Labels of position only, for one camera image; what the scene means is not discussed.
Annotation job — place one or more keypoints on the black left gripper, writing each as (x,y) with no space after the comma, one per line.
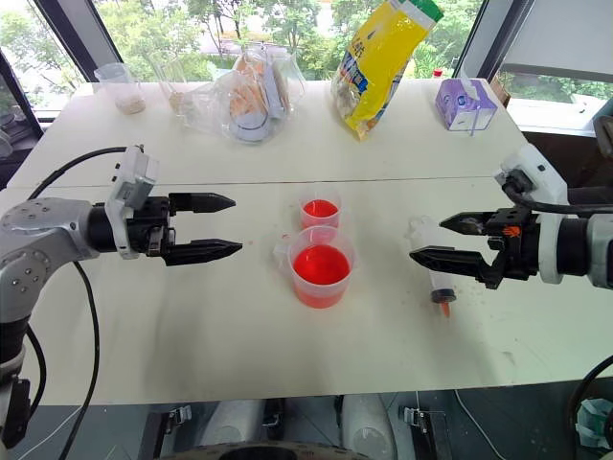
(148,225)

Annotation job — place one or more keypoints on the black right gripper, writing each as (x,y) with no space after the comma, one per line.
(519,249)

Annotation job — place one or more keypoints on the clear plastic syringe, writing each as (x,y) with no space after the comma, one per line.
(441,287)

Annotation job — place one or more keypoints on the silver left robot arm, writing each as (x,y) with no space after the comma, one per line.
(45,230)

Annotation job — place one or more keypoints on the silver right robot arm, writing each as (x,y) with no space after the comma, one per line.
(594,244)

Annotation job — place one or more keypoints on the small cup red liquid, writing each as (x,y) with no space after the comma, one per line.
(320,211)

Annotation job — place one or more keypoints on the large cup red liquid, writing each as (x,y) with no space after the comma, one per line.
(322,270)

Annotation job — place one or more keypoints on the clear empty plastic cup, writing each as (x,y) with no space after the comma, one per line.
(174,91)

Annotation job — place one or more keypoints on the purple tissue box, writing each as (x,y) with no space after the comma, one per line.
(462,108)

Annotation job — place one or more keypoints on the clear plastic bag with items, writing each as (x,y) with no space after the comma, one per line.
(254,100)

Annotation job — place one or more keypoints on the clear beaker with grains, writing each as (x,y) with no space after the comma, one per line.
(125,91)

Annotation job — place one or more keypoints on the dark chair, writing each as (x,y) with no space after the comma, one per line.
(604,136)

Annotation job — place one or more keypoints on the metal table clamp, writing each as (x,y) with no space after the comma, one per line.
(178,418)
(413,418)

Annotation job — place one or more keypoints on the yellow snack bag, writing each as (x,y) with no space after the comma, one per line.
(378,72)

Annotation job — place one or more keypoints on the white rounded robot leg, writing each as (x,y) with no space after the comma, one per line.
(366,426)

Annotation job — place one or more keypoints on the teal crumpled bag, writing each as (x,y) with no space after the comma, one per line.
(596,424)

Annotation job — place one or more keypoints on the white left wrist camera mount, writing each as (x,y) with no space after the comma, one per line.
(129,184)

